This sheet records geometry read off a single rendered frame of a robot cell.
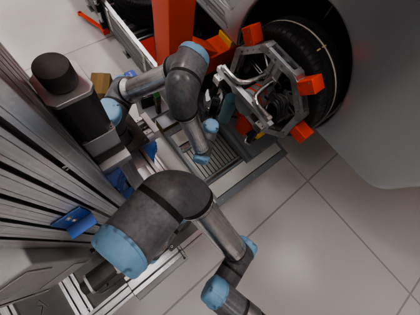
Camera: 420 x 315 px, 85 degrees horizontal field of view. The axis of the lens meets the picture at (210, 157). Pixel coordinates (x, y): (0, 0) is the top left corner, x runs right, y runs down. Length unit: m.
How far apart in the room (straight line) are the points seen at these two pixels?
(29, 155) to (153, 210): 0.20
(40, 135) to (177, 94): 0.45
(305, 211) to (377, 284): 0.79
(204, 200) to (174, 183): 0.09
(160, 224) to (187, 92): 0.43
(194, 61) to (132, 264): 0.60
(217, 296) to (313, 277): 1.61
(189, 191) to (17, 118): 0.29
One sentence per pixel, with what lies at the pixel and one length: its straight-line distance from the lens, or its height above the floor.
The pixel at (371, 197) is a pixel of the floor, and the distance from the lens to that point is 2.67.
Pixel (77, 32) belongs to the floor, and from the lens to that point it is 3.00.
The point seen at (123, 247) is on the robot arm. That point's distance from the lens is 0.44.
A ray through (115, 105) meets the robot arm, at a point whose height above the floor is 1.05.
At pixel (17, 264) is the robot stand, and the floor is 1.23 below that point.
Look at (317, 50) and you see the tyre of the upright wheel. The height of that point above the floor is 1.17.
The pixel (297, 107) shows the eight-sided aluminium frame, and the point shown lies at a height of 0.99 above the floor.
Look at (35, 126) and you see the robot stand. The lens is 0.37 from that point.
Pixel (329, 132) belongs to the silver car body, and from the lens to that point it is 1.53.
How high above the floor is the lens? 1.90
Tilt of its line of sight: 67 degrees down
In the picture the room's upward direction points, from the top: 22 degrees clockwise
